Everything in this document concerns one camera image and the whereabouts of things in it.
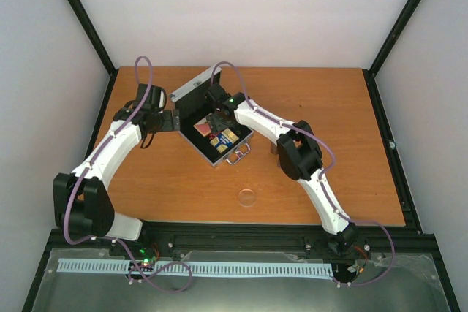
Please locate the green lit circuit board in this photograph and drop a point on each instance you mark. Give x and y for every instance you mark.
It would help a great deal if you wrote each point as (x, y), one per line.
(148, 257)

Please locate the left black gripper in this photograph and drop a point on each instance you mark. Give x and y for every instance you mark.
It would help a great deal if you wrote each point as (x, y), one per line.
(176, 120)

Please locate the blue gold card deck box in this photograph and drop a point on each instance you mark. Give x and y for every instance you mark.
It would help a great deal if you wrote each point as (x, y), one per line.
(223, 143)

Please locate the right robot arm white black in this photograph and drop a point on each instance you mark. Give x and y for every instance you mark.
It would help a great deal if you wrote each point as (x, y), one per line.
(300, 159)

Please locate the clear round dealer button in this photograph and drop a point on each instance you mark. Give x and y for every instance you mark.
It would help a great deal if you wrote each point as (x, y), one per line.
(247, 197)

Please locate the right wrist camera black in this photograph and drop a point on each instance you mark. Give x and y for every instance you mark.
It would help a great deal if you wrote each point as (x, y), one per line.
(216, 96)

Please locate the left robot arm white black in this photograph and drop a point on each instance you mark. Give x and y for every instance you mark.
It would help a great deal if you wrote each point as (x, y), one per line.
(82, 205)

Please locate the light blue cable duct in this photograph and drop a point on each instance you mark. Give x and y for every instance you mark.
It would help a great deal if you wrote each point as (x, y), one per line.
(200, 269)

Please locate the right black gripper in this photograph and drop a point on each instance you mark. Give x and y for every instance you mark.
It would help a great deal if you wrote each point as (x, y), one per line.
(216, 124)

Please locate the brown poker chip stack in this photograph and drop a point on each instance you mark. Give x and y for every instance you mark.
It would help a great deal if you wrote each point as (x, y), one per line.
(274, 149)

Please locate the aluminium poker case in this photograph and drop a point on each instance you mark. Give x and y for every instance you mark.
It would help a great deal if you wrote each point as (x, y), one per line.
(193, 107)

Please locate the black aluminium frame rail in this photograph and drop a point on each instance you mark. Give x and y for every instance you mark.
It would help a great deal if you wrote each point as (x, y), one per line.
(309, 242)

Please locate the red card deck box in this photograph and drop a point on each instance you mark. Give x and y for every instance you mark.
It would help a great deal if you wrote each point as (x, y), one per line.
(202, 128)

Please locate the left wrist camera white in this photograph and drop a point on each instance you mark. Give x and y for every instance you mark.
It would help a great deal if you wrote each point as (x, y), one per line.
(155, 100)

